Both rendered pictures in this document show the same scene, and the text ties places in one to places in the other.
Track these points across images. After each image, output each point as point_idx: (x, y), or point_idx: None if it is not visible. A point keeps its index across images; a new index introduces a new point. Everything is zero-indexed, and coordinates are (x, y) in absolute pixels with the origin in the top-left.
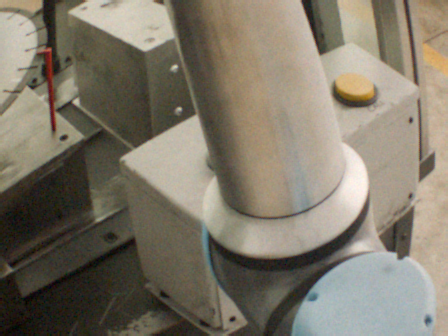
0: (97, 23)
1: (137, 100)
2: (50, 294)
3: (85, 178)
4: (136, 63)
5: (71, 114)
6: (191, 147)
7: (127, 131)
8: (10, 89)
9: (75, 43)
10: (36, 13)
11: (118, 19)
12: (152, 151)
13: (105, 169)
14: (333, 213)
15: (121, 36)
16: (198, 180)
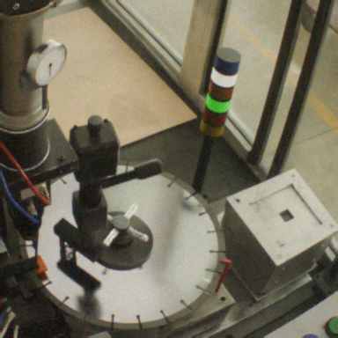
0: (248, 224)
1: (260, 275)
2: None
3: (226, 313)
4: (268, 264)
5: None
6: (292, 337)
7: (246, 279)
8: (202, 287)
9: (226, 218)
10: (172, 128)
11: (260, 226)
12: (277, 336)
13: (231, 295)
14: None
15: (264, 246)
16: None
